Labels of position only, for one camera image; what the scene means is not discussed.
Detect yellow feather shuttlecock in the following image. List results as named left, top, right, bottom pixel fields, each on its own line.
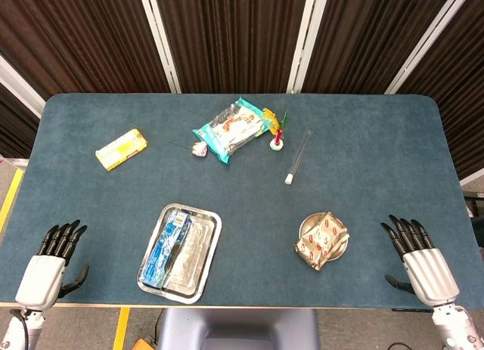
left=262, top=107, right=290, bottom=151

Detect white partition post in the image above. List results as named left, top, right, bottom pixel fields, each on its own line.
left=138, top=0, right=182, bottom=94
left=0, top=54, right=46, bottom=119
left=384, top=0, right=476, bottom=95
left=286, top=0, right=322, bottom=94

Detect teal snack bag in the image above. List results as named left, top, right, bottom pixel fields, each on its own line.
left=192, top=97, right=274, bottom=166

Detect round steel plate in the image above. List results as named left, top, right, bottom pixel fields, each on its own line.
left=299, top=212, right=349, bottom=262

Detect brown red snack packet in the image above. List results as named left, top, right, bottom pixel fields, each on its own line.
left=294, top=211, right=350, bottom=271

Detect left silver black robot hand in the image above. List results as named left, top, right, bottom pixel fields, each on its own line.
left=14, top=219, right=91, bottom=312

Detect black equipment stand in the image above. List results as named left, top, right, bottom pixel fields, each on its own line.
left=461, top=190, right=484, bottom=249

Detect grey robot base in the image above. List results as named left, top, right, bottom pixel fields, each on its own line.
left=157, top=308, right=321, bottom=350

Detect black floor cable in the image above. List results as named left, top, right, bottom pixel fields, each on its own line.
left=153, top=310, right=164, bottom=342

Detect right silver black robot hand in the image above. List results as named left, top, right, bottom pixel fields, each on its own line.
left=380, top=214, right=461, bottom=308

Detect blue snack packet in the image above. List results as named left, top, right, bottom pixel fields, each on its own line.
left=140, top=209, right=194, bottom=289

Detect rectangular steel tray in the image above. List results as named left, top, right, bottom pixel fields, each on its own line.
left=136, top=203, right=223, bottom=305

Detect blue felt table mat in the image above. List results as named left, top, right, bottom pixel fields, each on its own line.
left=0, top=93, right=484, bottom=309

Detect glass test tube white cap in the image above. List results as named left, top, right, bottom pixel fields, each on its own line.
left=284, top=129, right=313, bottom=185

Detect yellow flat box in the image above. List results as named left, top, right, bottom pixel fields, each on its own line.
left=95, top=129, right=149, bottom=172

